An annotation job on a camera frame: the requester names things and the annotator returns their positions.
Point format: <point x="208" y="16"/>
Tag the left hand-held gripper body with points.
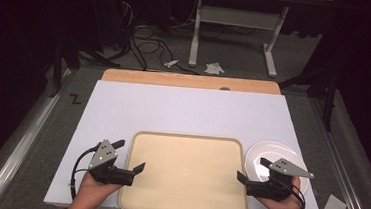
<point x="102" y="154"/>

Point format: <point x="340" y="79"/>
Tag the white metal desk frame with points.
<point x="237" y="17"/>

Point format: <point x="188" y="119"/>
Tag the flat white paper sheet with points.
<point x="335" y="208"/>

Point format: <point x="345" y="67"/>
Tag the dark computer tower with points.
<point x="125" y="16"/>

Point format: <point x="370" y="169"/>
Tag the person's right hand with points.
<point x="287" y="208"/>

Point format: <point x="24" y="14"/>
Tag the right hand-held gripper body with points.
<point x="282" y="166"/>

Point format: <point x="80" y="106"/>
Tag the beige tray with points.
<point x="186" y="174"/>

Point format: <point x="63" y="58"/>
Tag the metal floor rail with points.
<point x="20" y="138"/>
<point x="345" y="170"/>

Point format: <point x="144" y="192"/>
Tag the white table board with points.
<point x="179" y="110"/>

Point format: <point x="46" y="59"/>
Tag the white plate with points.
<point x="266" y="151"/>

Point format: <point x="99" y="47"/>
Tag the black metal stand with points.
<point x="330" y="102"/>
<point x="57" y="71"/>

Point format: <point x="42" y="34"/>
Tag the small white paper scrap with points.
<point x="171" y="63"/>

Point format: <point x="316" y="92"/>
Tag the crumpled white paper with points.
<point x="214" y="68"/>

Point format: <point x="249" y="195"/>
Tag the person's left hand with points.
<point x="93" y="192"/>

